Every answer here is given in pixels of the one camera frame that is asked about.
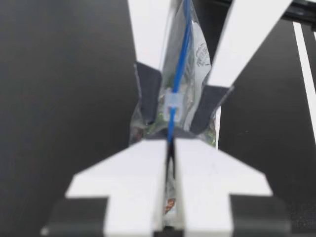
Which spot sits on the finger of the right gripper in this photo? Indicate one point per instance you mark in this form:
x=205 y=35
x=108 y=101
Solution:
x=148 y=49
x=239 y=44

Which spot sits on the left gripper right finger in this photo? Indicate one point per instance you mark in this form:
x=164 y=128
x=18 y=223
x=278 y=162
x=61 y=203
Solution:
x=212 y=177

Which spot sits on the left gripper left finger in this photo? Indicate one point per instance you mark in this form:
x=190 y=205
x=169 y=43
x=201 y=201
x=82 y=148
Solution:
x=133 y=177

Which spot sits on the clear zip bag with candies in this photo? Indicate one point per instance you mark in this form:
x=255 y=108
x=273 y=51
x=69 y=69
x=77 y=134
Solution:
x=184 y=74

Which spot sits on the black frame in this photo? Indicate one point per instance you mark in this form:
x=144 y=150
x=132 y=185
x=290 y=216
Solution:
x=300 y=14

